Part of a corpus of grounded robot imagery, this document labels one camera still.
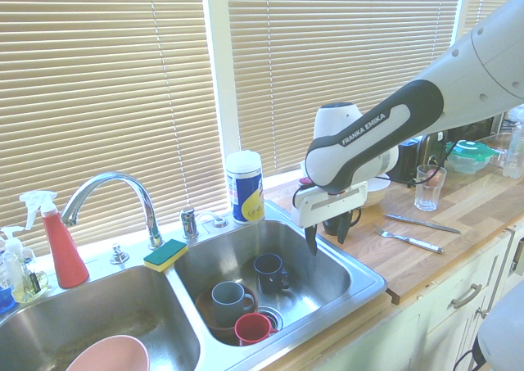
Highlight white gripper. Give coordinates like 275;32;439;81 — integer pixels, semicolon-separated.
291;181;368;258

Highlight white handled metal fork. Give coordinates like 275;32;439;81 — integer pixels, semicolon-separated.
372;223;445;255

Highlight stainless steel double sink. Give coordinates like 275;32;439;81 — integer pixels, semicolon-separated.
0;201;389;371

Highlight white sink hole cap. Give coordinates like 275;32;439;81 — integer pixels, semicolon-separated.
198;210;228;229

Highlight chrome sink knob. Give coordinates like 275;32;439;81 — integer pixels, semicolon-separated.
109;242;130;265

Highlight black ceramic mug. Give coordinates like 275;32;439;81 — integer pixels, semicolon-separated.
323;206;364;237

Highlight large white bowl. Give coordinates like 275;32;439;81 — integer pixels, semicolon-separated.
364;174;392;208

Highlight navy blue mug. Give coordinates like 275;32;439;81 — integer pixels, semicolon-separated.
252;253;292;294

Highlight white wipes canister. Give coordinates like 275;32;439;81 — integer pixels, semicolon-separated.
225;150;266;225

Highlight metal table knife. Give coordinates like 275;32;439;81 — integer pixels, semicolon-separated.
383;214;463;235

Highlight metal drain strainer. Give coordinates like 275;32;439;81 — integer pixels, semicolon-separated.
257;305;284;331

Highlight clear drinking glass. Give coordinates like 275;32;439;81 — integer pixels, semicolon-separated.
414;164;447;212

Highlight black and chrome toaster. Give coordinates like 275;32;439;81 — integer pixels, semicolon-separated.
388;132;447;183

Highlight red mug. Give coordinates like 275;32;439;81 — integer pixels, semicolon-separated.
234;312;279;347

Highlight grey mug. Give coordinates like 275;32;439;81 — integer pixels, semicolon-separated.
210;281;255;325

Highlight brown wooden bowl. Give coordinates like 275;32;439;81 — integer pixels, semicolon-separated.
195;283;259;346

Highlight cream kitchen cabinet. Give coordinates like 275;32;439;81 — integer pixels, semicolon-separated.
261;219;524;371

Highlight green and yellow sponge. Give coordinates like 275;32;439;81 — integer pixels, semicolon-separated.
142;238;189;273

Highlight green lidded food container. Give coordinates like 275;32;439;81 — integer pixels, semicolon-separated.
445;139;499;174

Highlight dark countertop appliance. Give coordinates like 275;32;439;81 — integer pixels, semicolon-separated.
444;115;508;145

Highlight chrome kitchen faucet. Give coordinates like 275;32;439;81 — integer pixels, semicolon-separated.
60;171;165;250

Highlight clear plastic bottle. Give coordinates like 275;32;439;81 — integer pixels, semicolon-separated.
502;120;524;179

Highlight pink plastic bowl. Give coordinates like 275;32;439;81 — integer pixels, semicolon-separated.
65;334;151;371

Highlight red spray bottle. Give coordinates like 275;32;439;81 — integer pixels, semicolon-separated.
19;190;90;289

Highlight clear hand soap bottle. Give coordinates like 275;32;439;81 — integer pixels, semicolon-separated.
0;225;50;305

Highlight blue plastic container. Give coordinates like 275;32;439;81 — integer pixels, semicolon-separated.
0;283;16;313

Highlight thick black camera cable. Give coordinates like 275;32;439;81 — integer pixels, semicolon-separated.
292;185;316;208

